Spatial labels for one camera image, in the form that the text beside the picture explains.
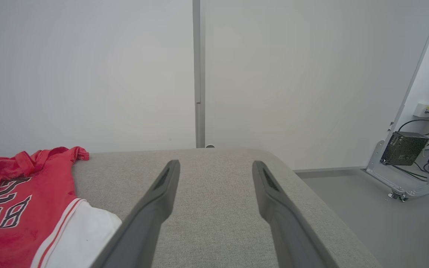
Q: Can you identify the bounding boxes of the black electronics box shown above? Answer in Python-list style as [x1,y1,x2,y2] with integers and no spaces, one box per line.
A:
[380,131,429,166]

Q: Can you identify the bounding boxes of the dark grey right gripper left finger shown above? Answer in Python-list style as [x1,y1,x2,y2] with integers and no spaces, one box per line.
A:
[90,160,181,268]

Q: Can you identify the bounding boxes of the green cable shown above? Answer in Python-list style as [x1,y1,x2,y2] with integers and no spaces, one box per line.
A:
[393,165,429,182]

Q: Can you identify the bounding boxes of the silver metal frame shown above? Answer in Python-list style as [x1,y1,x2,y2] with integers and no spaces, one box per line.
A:
[365,0,429,202]

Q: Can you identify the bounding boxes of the red and white basketball jersey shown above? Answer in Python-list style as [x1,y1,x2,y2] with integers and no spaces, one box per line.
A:
[0,146,123,268]

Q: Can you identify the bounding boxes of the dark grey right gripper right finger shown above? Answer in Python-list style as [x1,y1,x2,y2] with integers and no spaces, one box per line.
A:
[252,160,340,268]

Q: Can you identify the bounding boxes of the grey partition joint strip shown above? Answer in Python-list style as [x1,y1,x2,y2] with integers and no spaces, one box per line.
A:
[193,0,206,149]

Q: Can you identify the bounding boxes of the black power cable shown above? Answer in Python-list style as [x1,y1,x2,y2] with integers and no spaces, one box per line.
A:
[398,107,429,142]

